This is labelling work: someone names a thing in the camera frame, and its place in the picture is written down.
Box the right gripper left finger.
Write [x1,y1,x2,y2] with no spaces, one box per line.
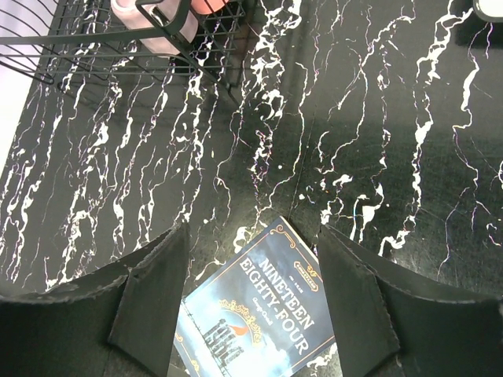
[1,222,189,376]

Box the black wire dish rack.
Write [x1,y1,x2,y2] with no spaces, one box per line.
[1,1,257,93]

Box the white whiteboard black frame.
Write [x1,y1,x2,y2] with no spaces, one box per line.
[473,0,503,23]

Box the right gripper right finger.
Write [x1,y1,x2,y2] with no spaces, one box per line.
[318,226,502,376]

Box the pink ceramic mug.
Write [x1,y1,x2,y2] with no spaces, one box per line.
[110,0,199,57]

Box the Nineteen Eighty-Four book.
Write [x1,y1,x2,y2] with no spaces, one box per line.
[174,217,335,376]

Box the pink plastic cup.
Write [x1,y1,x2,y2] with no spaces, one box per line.
[191,0,229,15]

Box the black marble pattern mat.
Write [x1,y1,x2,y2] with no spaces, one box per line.
[1,1,502,297]

